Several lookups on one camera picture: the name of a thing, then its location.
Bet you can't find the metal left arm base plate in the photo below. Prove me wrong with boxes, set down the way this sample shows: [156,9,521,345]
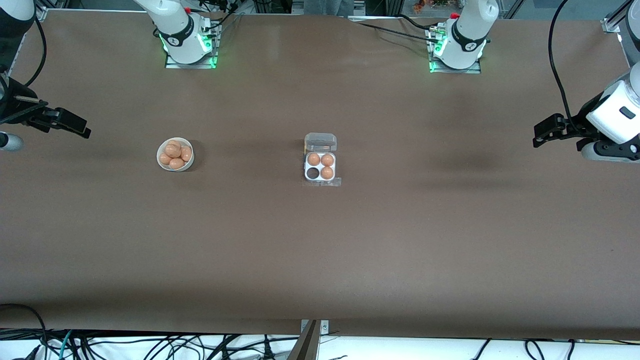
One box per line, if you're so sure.
[429,27,482,75]

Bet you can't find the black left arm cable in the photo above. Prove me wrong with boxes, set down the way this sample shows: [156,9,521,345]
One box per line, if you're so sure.
[548,0,581,132]

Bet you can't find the teal cable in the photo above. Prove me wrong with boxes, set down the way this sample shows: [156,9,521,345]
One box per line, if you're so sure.
[59,330,75,360]

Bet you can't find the long black base cable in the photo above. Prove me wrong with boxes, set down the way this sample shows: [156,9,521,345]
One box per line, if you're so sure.
[356,21,443,43]

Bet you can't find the black cable at arm base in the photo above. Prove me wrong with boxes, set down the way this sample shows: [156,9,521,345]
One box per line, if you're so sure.
[202,0,243,31]

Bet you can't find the thin black cable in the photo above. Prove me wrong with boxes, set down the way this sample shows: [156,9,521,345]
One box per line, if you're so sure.
[470,339,493,360]

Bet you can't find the black looped cable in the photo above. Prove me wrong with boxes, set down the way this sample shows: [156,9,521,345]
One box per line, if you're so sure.
[0,303,48,360]

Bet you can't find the short black base cable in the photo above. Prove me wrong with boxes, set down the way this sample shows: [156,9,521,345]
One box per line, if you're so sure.
[399,14,435,31]

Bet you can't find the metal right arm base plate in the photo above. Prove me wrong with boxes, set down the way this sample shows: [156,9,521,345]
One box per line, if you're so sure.
[165,22,217,70]

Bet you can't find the clear plastic egg box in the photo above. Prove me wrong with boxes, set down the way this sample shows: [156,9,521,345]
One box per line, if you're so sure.
[303,132,342,187]

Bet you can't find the white round bowl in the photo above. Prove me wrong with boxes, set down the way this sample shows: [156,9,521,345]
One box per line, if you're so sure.
[156,137,195,172]

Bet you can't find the dark camera pole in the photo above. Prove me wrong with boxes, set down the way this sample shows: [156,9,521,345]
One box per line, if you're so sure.
[287,320,321,360]

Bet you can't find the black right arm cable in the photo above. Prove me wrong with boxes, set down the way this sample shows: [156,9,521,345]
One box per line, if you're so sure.
[22,15,48,88]

